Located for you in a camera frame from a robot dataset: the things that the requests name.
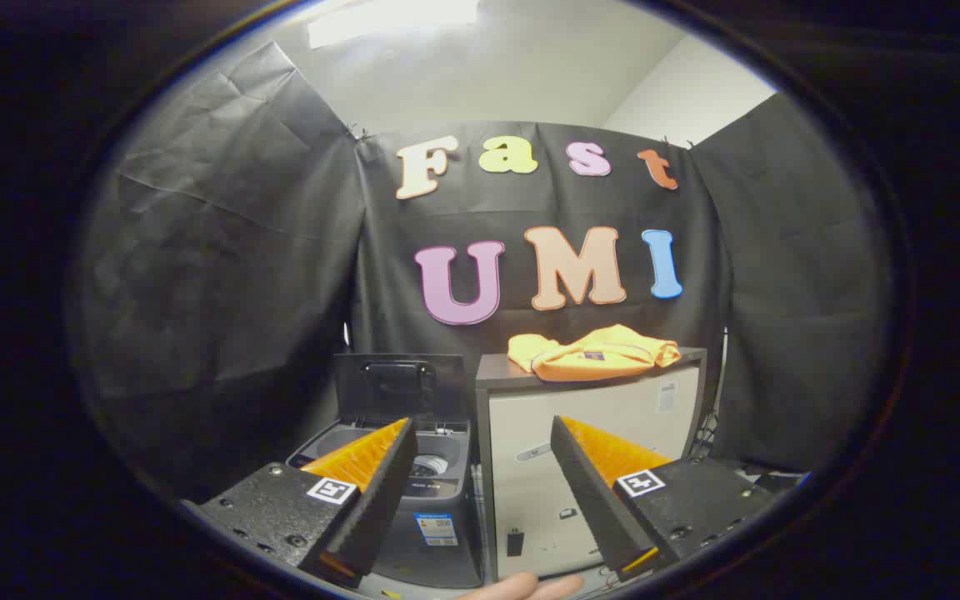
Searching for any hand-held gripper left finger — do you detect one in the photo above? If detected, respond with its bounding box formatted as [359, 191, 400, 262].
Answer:
[180, 417, 419, 588]

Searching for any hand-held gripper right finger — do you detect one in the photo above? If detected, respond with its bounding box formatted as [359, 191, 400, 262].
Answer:
[550, 415, 781, 583]

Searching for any grey washing machine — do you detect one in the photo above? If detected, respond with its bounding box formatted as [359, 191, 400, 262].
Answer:
[287, 421, 485, 588]

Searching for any orange shirt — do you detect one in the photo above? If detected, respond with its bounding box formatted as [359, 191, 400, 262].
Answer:
[507, 324, 683, 383]

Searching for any white cabinet with dark top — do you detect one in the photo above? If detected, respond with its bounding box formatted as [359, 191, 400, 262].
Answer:
[475, 348, 708, 584]

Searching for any small black box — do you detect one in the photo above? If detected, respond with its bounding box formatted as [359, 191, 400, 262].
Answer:
[738, 467, 810, 497]

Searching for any black backdrop cloth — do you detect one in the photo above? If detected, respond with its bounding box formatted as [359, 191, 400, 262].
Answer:
[80, 42, 893, 501]

